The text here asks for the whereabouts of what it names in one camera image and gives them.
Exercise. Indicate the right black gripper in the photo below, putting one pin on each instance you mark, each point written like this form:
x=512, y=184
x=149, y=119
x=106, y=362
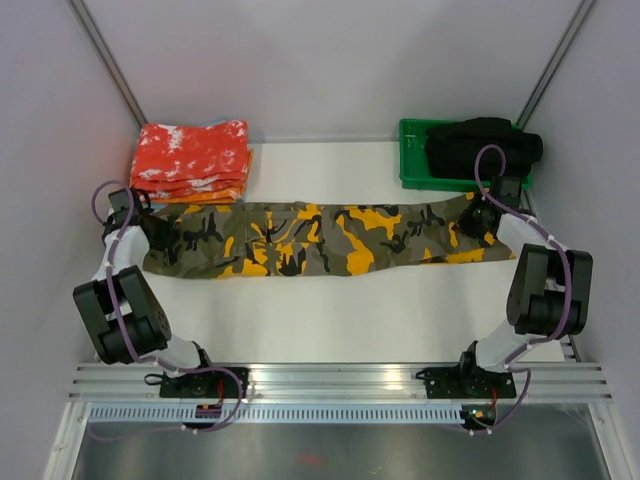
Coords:
x=465, y=223

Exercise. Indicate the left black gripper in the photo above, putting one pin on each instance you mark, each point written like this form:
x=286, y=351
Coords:
x=169, y=234

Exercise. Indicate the black trousers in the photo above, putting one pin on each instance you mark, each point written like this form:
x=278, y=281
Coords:
x=482, y=150

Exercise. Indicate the camouflage yellow green trousers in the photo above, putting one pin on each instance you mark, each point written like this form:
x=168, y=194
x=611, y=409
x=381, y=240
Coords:
x=270, y=239

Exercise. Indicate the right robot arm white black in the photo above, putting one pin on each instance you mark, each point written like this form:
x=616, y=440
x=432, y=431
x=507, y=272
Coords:
x=550, y=291

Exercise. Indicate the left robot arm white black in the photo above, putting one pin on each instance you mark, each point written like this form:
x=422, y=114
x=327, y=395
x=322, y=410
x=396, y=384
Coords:
x=122, y=316

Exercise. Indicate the red white folded trousers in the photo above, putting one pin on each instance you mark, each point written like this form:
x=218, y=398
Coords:
x=171, y=153

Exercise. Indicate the orange folded trousers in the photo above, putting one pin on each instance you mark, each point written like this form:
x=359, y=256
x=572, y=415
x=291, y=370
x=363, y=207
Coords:
x=227, y=187

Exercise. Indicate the green plastic tray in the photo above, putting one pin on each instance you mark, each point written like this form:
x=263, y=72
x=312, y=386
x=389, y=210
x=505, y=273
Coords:
x=414, y=172

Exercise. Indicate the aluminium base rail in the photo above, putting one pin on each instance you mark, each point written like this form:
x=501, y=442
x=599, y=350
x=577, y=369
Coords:
x=552, y=382

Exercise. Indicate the white slotted cable duct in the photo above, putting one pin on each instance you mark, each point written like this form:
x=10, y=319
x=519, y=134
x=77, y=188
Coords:
x=279, y=413

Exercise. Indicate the right corner aluminium post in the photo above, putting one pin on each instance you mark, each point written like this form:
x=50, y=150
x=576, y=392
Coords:
x=567, y=40

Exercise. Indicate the corner aluminium post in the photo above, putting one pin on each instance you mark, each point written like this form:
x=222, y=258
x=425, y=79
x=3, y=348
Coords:
x=103, y=52
x=567, y=40

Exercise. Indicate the left corner aluminium post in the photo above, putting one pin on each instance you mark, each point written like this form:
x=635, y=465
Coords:
x=103, y=52

